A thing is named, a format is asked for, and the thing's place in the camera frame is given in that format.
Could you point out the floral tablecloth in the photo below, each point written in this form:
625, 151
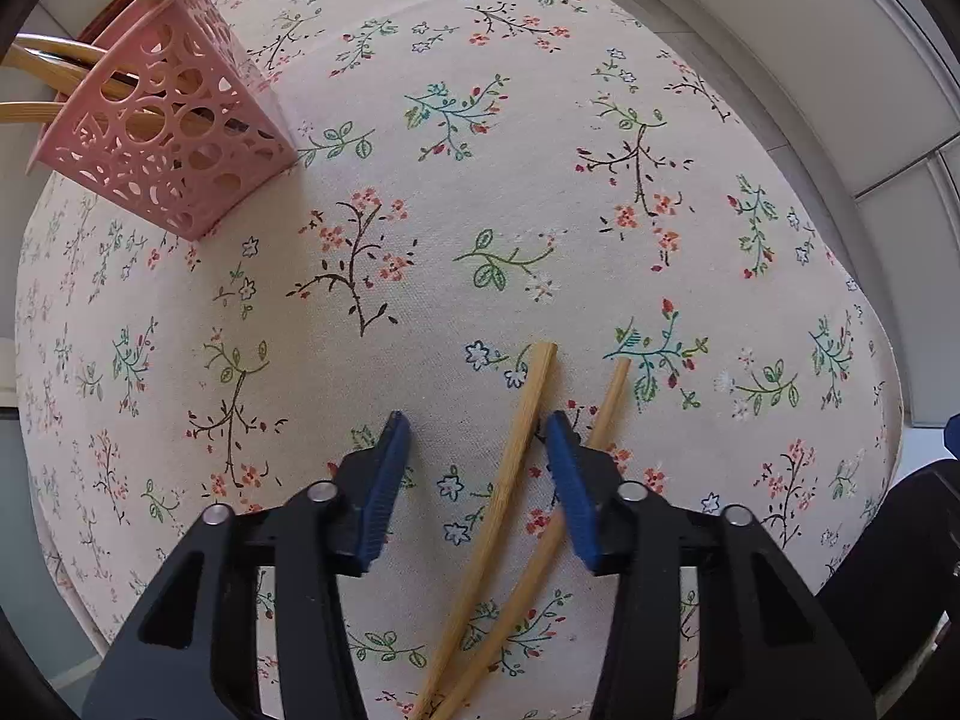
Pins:
450, 202

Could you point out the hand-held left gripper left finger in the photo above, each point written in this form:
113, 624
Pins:
382, 495

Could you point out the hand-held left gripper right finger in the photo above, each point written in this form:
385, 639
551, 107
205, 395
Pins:
574, 495

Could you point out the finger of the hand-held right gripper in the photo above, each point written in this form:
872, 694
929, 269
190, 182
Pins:
900, 562

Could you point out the pink perforated utensil holder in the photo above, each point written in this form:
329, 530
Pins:
187, 157

